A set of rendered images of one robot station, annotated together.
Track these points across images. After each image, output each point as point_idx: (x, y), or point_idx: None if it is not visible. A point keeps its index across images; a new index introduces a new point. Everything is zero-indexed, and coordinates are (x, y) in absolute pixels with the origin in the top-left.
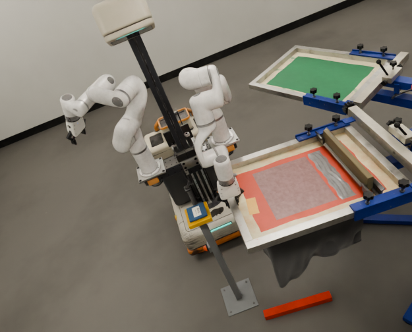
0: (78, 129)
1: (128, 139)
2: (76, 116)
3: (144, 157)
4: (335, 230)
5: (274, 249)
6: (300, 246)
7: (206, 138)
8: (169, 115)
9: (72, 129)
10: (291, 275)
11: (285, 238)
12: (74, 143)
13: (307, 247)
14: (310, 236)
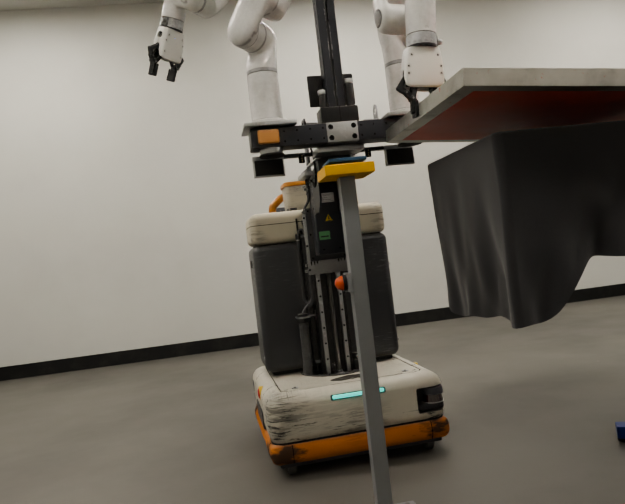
0: (171, 50)
1: (261, 4)
2: (179, 21)
3: (268, 82)
4: None
5: (512, 154)
6: (567, 176)
7: (360, 225)
8: (329, 31)
9: (163, 38)
10: (545, 297)
11: (541, 75)
12: (153, 73)
13: (583, 190)
14: (590, 154)
